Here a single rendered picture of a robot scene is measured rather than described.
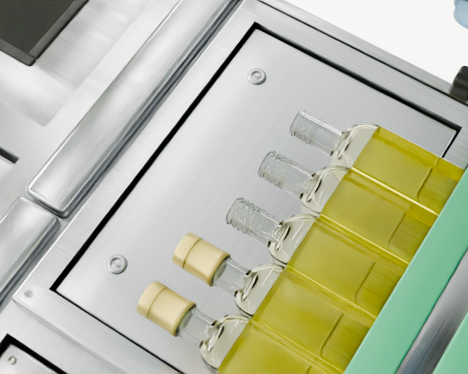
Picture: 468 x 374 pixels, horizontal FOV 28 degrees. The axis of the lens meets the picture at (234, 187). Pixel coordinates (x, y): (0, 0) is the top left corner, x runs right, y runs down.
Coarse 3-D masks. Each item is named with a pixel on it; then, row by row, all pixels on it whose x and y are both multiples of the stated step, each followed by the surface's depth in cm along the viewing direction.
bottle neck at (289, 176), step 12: (276, 156) 90; (264, 168) 89; (276, 168) 89; (288, 168) 89; (300, 168) 89; (276, 180) 89; (288, 180) 89; (300, 180) 88; (288, 192) 90; (300, 192) 88
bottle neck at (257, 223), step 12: (240, 204) 88; (252, 204) 88; (228, 216) 88; (240, 216) 87; (252, 216) 87; (264, 216) 87; (240, 228) 88; (252, 228) 87; (264, 228) 87; (264, 240) 87
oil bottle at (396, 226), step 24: (336, 168) 87; (312, 192) 86; (336, 192) 86; (360, 192) 86; (384, 192) 86; (336, 216) 85; (360, 216) 85; (384, 216) 85; (408, 216) 85; (432, 216) 85; (384, 240) 84; (408, 240) 84; (408, 264) 84
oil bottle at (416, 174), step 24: (336, 144) 91; (360, 144) 89; (384, 144) 89; (408, 144) 89; (360, 168) 88; (384, 168) 88; (408, 168) 88; (432, 168) 87; (456, 168) 87; (408, 192) 86; (432, 192) 86
